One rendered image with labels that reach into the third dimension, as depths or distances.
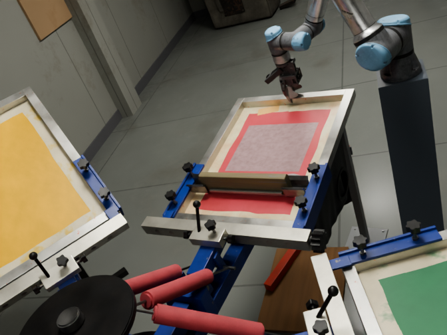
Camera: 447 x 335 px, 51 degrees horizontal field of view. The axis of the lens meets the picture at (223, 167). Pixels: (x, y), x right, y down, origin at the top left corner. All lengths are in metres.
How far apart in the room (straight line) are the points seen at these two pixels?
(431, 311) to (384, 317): 0.12
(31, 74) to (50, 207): 2.96
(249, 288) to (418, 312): 1.64
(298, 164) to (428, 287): 0.71
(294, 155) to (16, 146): 1.17
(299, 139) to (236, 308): 1.23
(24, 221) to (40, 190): 0.14
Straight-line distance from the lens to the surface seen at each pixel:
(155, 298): 1.31
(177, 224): 1.77
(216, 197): 1.91
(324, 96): 2.16
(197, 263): 1.60
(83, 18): 5.52
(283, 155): 1.96
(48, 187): 2.03
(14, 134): 2.23
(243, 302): 2.87
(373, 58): 1.78
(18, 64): 4.74
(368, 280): 1.51
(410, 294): 1.46
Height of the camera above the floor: 2.08
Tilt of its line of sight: 31 degrees down
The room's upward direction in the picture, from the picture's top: 22 degrees counter-clockwise
